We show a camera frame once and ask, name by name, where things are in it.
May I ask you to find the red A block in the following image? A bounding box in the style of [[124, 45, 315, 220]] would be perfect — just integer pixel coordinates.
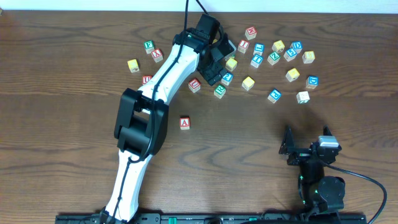
[[179, 117, 190, 130]]

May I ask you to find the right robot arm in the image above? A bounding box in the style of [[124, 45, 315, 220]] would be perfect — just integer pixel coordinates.
[[279, 126, 345, 214]]

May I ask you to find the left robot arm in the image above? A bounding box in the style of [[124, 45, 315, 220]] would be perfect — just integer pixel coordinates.
[[99, 14, 236, 223]]

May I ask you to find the blue 2 block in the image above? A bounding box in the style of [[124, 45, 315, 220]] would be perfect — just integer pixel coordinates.
[[221, 73, 233, 86]]

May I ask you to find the yellow block below B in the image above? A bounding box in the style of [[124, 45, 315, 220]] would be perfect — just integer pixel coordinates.
[[225, 57, 238, 72]]

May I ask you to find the green R block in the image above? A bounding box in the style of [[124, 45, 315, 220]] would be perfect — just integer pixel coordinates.
[[214, 84, 226, 99]]

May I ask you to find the yellow block centre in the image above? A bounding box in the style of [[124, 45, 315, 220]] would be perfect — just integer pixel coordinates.
[[242, 76, 255, 91]]

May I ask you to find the red U block centre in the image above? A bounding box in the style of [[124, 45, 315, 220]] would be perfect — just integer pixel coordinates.
[[188, 78, 201, 93]]

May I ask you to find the red u block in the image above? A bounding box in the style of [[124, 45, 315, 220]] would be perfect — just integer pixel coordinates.
[[188, 78, 201, 93], [142, 75, 152, 85]]

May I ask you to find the red I block upper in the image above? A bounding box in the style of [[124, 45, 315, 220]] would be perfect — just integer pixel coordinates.
[[238, 40, 250, 54]]

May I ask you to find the blue T block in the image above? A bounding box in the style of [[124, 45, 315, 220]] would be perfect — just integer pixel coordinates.
[[251, 54, 264, 68]]

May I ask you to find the plain wood green-sided block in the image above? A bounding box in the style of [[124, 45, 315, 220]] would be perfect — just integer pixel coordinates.
[[296, 91, 310, 104]]

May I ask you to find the red H block top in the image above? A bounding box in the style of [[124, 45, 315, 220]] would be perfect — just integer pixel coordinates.
[[245, 26, 257, 40]]

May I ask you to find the blue L block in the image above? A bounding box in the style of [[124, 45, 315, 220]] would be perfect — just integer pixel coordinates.
[[253, 43, 265, 56]]

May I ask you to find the blue P block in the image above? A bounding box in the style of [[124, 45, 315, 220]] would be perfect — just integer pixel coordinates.
[[267, 89, 282, 103]]

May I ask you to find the blue D block lower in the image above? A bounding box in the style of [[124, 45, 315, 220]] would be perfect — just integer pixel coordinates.
[[305, 75, 319, 89]]

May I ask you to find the blue d block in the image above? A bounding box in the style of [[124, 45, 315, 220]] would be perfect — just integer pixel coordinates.
[[290, 41, 303, 54], [305, 75, 319, 89]]

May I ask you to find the red X block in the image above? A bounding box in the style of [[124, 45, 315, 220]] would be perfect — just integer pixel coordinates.
[[150, 49, 163, 63]]

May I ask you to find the green Z block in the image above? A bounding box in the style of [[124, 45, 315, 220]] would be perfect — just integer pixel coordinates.
[[267, 52, 280, 65]]

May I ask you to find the green F block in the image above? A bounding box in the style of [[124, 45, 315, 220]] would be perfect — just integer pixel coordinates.
[[144, 40, 155, 54]]

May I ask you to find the yellow block upper right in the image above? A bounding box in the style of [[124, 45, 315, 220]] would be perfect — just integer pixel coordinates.
[[272, 40, 285, 54]]

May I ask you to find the blue S block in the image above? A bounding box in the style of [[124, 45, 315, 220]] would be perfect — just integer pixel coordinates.
[[284, 48, 297, 62]]

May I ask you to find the red U block left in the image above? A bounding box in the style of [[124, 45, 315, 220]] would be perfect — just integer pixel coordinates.
[[142, 75, 152, 85]]

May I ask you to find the yellow 8 block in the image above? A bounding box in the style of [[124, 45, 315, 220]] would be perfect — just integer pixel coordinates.
[[302, 51, 315, 64]]

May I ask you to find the yellow block far left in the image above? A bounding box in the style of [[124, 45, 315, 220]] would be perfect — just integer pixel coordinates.
[[127, 59, 139, 73]]

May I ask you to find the blue D block upper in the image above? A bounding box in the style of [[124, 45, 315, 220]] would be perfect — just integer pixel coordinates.
[[290, 41, 303, 54]]

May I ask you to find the right black cable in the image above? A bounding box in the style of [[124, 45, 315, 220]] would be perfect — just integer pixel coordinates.
[[323, 161, 388, 224]]

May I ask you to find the black cable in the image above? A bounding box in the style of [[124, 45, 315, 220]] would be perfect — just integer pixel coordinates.
[[110, 0, 210, 224], [323, 161, 388, 224]]

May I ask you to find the left black cable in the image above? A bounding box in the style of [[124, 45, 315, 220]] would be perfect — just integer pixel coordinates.
[[110, 0, 210, 224]]

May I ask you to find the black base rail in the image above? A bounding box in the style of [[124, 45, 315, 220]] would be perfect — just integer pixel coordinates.
[[55, 212, 368, 224]]

